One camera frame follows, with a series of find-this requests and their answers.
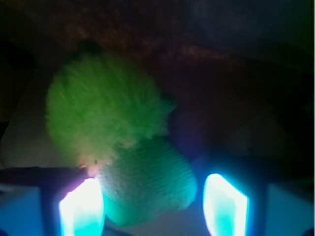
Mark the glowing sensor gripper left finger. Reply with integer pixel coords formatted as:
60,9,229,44
0,167,105,236

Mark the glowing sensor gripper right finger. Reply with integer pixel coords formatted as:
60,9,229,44
202,157,315,236

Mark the light green fuzzy plush animal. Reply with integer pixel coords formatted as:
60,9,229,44
46,53,176,168

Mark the dark green plush ball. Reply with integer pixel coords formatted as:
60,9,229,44
99,137,197,227

